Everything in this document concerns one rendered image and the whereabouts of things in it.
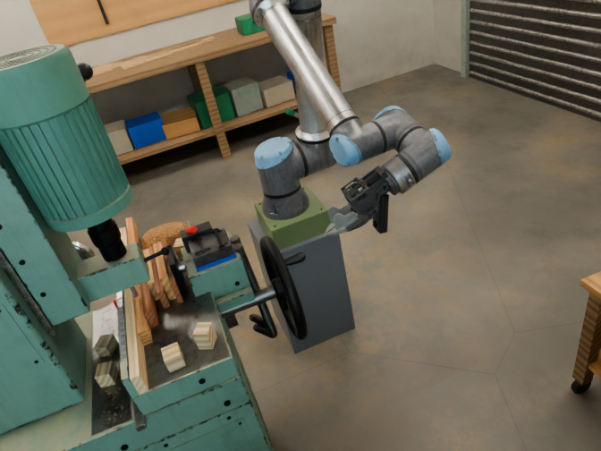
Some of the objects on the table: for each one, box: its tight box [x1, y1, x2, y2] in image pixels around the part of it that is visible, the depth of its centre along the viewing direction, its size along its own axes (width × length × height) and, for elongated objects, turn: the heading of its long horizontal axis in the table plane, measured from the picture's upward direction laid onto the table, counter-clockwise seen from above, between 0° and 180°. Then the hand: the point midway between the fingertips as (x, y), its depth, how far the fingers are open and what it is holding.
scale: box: [116, 291, 127, 362], centre depth 116 cm, size 50×1×1 cm, turn 35°
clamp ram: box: [165, 245, 193, 294], centre depth 119 cm, size 9×8×9 cm
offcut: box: [161, 342, 186, 373], centre depth 99 cm, size 4×4×4 cm
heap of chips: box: [141, 222, 188, 250], centre depth 140 cm, size 9×14×4 cm, turn 125°
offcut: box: [192, 322, 217, 349], centre depth 102 cm, size 3×4×5 cm
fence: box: [120, 290, 139, 398], centre depth 117 cm, size 60×2×6 cm, turn 35°
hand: (331, 233), depth 124 cm, fingers closed
